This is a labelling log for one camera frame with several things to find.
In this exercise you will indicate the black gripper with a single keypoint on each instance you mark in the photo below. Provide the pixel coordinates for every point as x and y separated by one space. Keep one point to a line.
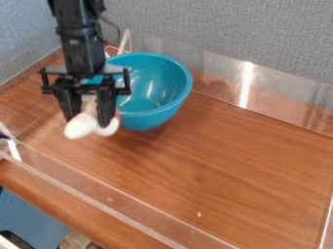
69 97

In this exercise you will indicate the brown toy mushroom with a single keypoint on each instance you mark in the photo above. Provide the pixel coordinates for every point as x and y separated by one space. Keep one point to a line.
84 123

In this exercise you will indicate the blue plastic bowl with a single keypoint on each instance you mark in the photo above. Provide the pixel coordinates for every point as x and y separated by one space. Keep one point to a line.
160 82

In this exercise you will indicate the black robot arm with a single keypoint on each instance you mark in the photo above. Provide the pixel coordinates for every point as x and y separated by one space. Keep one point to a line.
85 74

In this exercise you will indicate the clear acrylic front barrier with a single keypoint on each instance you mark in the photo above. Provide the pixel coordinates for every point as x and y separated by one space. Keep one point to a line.
48 176

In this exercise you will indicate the clear acrylic barrier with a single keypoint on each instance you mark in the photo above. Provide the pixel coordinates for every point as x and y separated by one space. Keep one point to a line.
286 97
48 176

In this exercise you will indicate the clear acrylic back barrier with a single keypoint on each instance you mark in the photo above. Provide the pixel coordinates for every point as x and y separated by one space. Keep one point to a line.
286 97

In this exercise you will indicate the clear acrylic corner bracket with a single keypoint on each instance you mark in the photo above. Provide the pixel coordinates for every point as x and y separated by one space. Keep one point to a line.
124 45

